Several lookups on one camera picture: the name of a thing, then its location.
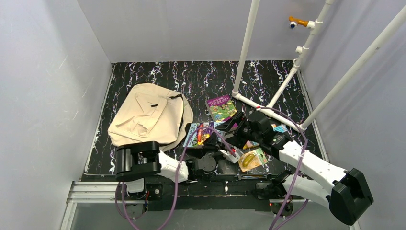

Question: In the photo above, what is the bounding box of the blue 143-storey treehouse book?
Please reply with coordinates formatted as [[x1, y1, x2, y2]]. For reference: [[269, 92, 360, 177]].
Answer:
[[183, 121, 223, 149]]

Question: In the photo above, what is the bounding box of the purple treehouse book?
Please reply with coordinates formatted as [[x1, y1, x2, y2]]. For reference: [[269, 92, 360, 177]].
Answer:
[[205, 95, 237, 122]]

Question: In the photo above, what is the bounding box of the beige canvas student bag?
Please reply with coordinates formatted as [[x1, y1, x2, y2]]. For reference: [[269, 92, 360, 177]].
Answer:
[[108, 83, 194, 151]]

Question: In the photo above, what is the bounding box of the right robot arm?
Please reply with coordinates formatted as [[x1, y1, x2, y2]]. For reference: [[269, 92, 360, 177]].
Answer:
[[216, 111, 374, 226]]

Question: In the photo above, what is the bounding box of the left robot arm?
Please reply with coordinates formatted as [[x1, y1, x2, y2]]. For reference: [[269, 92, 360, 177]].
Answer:
[[114, 133, 239, 196]]

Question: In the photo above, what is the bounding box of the yellow item blister pack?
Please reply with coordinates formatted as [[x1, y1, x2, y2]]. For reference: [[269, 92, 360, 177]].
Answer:
[[238, 148, 268, 172]]

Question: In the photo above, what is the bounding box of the yellow crayon pack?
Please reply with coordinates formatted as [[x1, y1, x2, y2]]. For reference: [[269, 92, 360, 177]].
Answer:
[[242, 124, 289, 150]]

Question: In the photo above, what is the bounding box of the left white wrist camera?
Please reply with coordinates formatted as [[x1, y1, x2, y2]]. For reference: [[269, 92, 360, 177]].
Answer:
[[219, 149, 243, 163]]

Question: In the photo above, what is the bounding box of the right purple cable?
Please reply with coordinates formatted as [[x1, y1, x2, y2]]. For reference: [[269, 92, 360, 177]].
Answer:
[[256, 107, 310, 230]]

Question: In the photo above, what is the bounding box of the purple cable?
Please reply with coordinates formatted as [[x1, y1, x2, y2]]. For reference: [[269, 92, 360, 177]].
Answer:
[[256, 107, 310, 230], [114, 126, 237, 230]]

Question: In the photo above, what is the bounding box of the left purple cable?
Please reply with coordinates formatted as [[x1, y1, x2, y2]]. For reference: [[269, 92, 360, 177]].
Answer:
[[114, 126, 237, 230]]

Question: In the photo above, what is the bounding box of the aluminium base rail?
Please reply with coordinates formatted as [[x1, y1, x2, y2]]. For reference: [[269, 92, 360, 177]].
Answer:
[[60, 179, 361, 230]]

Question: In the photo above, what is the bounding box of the white pvc pipe frame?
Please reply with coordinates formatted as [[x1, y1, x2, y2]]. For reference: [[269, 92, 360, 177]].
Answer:
[[231, 0, 406, 133]]

